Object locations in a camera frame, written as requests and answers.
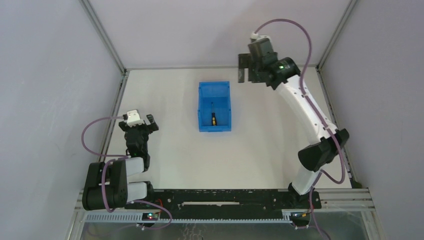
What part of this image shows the black yellow screwdriver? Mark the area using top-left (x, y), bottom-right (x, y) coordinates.
top-left (211, 102), bottom-right (217, 126)

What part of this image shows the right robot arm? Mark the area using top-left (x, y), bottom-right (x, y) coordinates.
top-left (238, 35), bottom-right (349, 197)

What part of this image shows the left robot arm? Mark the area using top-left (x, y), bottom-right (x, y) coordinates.
top-left (82, 110), bottom-right (159, 213)

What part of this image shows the blue plastic bin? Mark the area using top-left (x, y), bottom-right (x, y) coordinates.
top-left (197, 81), bottom-right (232, 133)

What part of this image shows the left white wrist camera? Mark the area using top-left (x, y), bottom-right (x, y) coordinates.
top-left (123, 109), bottom-right (146, 127)

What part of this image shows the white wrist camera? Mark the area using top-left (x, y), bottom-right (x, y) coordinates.
top-left (250, 32), bottom-right (259, 41)
top-left (123, 109), bottom-right (146, 127)

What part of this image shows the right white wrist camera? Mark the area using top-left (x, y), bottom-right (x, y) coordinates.
top-left (250, 32), bottom-right (259, 41)

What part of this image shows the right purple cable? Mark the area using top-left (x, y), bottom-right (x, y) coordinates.
top-left (253, 18), bottom-right (347, 240)

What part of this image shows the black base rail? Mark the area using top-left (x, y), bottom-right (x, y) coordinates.
top-left (125, 188), bottom-right (322, 222)

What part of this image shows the grey cable duct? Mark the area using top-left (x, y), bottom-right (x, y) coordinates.
top-left (85, 212), bottom-right (293, 224)

